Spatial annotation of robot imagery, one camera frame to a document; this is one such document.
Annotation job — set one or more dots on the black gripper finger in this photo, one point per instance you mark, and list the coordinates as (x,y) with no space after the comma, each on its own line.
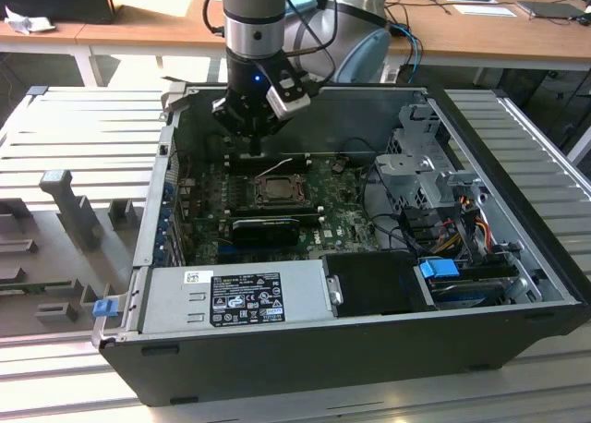
(274,125)
(233,118)

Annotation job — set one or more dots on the silver CPU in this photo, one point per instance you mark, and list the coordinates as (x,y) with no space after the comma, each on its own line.
(279,189)

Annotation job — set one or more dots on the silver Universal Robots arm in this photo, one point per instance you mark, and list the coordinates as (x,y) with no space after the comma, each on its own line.
(251,3)

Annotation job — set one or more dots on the black RAM slot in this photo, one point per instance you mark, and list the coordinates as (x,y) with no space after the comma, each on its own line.
(305,218)
(272,210)
(295,160)
(240,169)

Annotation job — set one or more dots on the CPU socket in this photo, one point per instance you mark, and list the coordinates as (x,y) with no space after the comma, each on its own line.
(253,196)

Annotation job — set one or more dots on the black graphics card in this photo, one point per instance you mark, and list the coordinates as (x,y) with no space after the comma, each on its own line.
(263,233)

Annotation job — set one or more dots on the green motherboard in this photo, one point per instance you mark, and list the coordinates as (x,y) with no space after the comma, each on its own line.
(332,229)

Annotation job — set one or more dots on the grey metal disk bay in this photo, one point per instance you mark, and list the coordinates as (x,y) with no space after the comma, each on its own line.
(406,173)

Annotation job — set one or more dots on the grey parts rack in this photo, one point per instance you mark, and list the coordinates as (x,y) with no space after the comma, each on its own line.
(74,210)

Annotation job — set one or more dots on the black plastic shroud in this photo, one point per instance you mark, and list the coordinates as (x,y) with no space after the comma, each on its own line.
(374,284)

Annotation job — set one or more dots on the silver power supply unit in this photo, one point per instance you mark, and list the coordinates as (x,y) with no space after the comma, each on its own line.
(171,298)

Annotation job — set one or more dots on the black box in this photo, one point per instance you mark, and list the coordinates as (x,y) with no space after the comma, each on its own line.
(55,0)

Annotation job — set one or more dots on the blue disk carrier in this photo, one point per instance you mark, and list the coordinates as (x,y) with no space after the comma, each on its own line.
(438,269)

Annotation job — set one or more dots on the wooden desk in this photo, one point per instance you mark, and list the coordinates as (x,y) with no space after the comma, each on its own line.
(485,35)

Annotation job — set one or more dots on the blue case latch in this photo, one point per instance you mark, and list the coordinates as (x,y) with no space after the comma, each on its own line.
(104,308)

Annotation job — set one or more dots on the crumpled white paper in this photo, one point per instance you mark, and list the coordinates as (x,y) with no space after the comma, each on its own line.
(23,23)

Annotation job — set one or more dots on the white paper sheet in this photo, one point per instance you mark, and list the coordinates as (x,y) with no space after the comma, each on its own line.
(485,10)

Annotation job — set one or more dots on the black open PC case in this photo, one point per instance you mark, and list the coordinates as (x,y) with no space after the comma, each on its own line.
(323,363)

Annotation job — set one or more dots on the hard disk drive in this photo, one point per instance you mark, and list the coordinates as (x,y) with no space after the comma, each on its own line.
(466,291)

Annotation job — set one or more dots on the dark notebook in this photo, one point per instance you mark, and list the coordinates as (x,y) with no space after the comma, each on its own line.
(549,9)

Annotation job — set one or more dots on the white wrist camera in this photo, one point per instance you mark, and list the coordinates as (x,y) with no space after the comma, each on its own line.
(288,104)

